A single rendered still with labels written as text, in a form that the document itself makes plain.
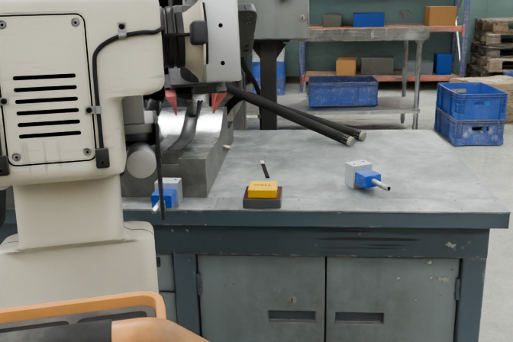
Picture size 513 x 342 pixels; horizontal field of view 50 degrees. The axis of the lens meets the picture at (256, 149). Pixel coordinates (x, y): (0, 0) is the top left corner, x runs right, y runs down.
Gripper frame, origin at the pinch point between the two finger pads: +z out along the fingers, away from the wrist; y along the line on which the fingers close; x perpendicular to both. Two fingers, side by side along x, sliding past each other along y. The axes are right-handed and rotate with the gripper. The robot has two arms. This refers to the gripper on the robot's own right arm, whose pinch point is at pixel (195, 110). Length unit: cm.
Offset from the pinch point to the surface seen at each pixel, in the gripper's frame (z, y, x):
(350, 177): 13.9, -34.2, 10.5
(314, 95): 215, -138, -281
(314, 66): 352, -227, -526
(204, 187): 15.0, -1.3, 8.5
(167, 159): 13.6, 6.2, 0.0
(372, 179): 11.1, -37.4, 14.5
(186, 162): 10.4, 2.3, 4.9
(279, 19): 23, -39, -77
